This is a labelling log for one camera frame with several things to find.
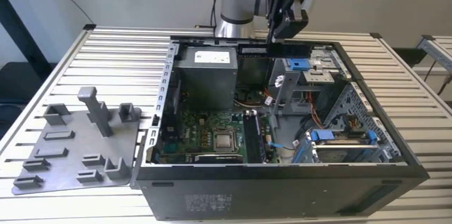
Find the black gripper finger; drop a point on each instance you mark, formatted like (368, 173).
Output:
(279, 1)

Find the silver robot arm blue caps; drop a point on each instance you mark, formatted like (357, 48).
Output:
(240, 4)

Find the metal drive cage blue tabs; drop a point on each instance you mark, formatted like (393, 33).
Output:
(319, 75)

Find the black table corner cap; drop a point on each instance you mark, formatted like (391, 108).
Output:
(89, 26)
(376, 35)

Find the grey power supply unit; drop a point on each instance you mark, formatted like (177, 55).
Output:
(208, 86)

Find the neighbouring metal slat table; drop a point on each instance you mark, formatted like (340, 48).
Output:
(436, 49)

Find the green motherboard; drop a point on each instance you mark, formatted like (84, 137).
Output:
(197, 128)

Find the silver CPU in socket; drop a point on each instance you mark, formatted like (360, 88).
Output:
(224, 142)

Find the hard disk in blue carrier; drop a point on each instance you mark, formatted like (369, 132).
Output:
(339, 150)

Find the black labelled card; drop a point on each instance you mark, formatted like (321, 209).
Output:
(219, 158)

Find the black open PC case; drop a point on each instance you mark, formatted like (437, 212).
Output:
(247, 189)

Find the grey plastic parts rack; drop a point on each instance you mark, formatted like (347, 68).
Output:
(88, 139)

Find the dark furniture beside table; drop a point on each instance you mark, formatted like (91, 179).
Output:
(17, 81)

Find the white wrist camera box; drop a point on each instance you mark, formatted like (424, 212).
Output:
(291, 26)

